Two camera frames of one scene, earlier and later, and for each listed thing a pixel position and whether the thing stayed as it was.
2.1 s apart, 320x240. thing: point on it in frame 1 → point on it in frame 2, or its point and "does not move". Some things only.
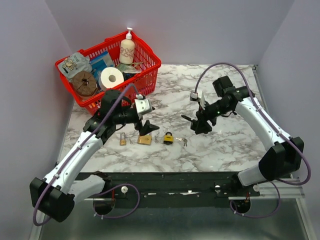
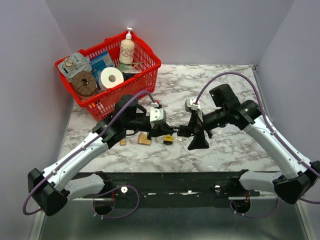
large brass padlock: [145, 139] does not move
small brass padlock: [122, 141] does not move
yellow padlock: [168, 138] does not move
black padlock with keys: [188, 118] → [185, 131]
